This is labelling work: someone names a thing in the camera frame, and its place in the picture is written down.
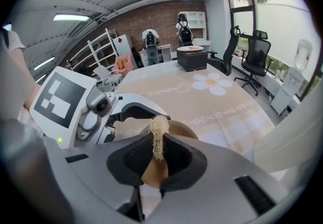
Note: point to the white plate with orange food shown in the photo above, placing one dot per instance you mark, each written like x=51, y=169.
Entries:
x=189, y=49

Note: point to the long ceiling light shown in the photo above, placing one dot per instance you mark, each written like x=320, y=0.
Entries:
x=44, y=63
x=70, y=17

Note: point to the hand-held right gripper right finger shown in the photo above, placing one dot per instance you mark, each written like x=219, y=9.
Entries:
x=214, y=180

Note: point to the tall white vase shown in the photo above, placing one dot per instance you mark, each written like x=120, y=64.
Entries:
x=290, y=137

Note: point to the white shelf desk unit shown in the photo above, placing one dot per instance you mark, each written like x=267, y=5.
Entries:
x=200, y=26

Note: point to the yellowish potato-like object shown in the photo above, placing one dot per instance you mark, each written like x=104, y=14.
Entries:
x=159, y=127

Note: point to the clear water dispenser bottle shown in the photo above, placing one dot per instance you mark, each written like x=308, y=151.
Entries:
x=302, y=54

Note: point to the white cabinet with red mark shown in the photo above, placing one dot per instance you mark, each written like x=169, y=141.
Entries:
x=123, y=46

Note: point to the black mesh office chair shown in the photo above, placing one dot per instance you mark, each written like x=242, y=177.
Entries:
x=256, y=61

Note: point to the person's left forearm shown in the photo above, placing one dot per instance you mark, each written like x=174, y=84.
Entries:
x=31, y=97

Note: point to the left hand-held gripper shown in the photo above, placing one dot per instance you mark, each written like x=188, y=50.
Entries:
x=60, y=97

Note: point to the black box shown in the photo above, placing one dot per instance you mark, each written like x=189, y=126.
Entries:
x=192, y=61

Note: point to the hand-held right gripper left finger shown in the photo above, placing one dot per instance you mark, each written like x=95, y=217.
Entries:
x=101, y=172

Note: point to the brown bowl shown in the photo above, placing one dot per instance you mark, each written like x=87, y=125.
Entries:
x=181, y=129

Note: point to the white water dispenser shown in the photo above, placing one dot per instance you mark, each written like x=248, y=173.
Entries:
x=287, y=89

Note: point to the yellow cushion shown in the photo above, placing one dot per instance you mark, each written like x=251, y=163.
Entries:
x=119, y=64
x=125, y=63

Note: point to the person's torso in pale shirt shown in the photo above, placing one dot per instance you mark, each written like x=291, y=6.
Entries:
x=10, y=41

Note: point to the white rack shelving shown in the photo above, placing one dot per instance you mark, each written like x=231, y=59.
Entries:
x=98, y=49

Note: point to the white drawer unit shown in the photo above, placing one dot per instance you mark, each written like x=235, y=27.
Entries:
x=165, y=54

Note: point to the pink armchair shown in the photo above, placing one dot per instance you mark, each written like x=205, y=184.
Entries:
x=128, y=62

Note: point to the white swivel chair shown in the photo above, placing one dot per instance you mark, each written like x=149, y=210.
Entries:
x=104, y=76

